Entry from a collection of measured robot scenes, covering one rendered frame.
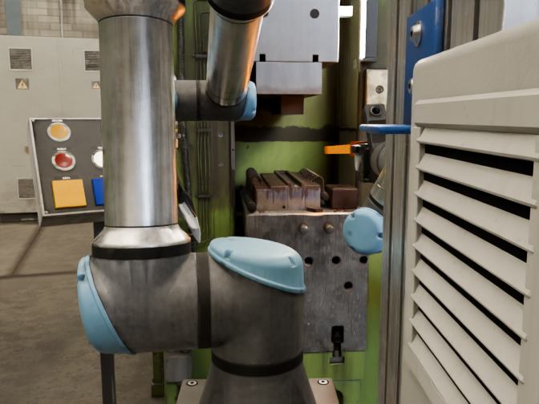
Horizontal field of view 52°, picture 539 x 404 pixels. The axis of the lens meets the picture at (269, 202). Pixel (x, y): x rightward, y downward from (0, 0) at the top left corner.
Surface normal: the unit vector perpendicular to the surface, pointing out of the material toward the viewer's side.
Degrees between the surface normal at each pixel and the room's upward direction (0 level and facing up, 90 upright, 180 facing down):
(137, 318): 90
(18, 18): 90
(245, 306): 82
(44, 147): 60
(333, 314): 90
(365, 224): 90
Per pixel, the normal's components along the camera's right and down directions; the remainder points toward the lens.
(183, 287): 0.13, -0.38
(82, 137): 0.44, -0.38
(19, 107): 0.25, 0.14
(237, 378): -0.40, 0.13
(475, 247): -0.90, -0.43
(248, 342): -0.17, 0.15
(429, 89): -1.00, 0.00
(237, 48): 0.13, 0.95
